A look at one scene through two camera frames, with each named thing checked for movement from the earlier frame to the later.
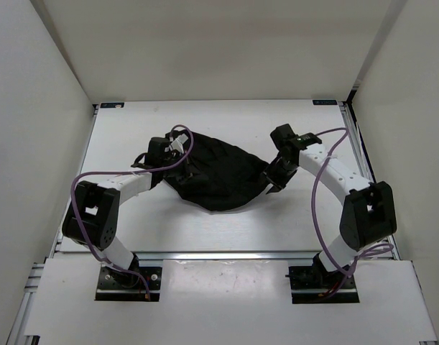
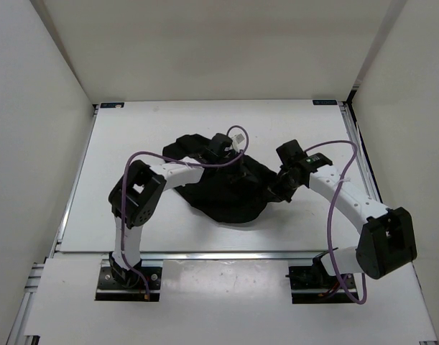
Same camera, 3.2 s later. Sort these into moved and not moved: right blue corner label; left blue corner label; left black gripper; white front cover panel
Moved: left black gripper
Not moved: right blue corner label; white front cover panel; left blue corner label
